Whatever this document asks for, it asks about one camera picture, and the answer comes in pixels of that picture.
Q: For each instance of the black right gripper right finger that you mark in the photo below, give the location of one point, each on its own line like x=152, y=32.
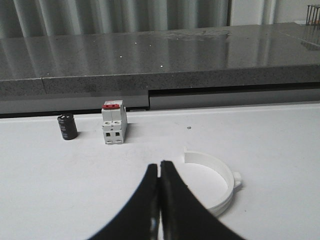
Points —
x=183, y=216

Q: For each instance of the grey stone counter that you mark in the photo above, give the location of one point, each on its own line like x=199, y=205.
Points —
x=79, y=72

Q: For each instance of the white circuit breaker red switch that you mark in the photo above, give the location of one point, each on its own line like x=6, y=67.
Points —
x=115, y=122

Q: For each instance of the black cylindrical capacitor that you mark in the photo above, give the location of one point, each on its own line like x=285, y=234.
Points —
x=67, y=126

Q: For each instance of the white half-ring pipe clamp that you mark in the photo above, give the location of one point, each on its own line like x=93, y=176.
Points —
x=233, y=180

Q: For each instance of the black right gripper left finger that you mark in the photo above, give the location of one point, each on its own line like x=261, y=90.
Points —
x=140, y=216

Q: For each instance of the wire rack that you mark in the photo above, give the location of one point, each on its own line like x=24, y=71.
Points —
x=313, y=15

